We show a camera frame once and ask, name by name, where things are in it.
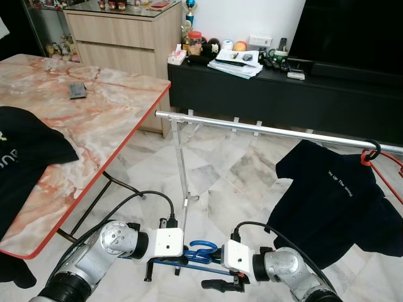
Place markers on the blue plastic hanger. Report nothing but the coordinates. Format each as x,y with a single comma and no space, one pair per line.
200,251

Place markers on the navy T-shirt white print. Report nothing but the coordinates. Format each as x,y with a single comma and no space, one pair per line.
327,201

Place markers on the black T-shirt green print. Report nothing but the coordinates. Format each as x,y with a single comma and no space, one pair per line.
31,157

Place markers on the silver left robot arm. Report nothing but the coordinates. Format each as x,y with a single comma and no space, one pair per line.
107,242

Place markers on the red hanger black hook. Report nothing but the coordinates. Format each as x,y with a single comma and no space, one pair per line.
366,158

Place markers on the pink marble folding table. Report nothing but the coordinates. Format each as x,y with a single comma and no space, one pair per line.
107,119

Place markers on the silver metal clothes rack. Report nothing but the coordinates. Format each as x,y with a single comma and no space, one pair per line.
252,129

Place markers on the small black wallet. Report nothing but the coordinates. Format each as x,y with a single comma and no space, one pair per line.
77,91

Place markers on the black TV console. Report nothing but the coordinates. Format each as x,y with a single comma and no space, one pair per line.
283,94

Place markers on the pink tissue box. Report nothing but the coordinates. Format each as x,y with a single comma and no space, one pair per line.
177,57

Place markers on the small white box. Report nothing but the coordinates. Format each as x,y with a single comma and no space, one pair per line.
296,75

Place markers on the stack of papers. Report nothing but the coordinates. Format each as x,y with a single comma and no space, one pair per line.
236,63

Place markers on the black plush toy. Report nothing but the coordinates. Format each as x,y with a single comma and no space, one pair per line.
212,46

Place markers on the red lid jar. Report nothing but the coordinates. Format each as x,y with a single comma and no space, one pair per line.
196,41

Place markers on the light wooden drawer cabinet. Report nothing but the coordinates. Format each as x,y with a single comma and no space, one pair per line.
119,38

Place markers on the orange ball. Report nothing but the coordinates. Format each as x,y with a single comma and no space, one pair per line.
240,46

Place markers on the black remote control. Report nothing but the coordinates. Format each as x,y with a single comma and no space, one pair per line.
283,44

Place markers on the blue gold trophy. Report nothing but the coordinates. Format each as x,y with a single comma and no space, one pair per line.
190,11

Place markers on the glass display cabinet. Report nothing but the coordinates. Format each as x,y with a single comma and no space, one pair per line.
53,25

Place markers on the black television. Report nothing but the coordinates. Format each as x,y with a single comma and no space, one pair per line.
352,31

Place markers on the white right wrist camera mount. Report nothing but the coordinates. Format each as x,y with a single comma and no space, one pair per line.
237,256

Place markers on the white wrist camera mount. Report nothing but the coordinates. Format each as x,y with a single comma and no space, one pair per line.
167,242
237,256

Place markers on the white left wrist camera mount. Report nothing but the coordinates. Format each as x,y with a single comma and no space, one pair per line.
167,242

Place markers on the white wall socket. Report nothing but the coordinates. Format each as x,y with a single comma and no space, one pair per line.
260,41

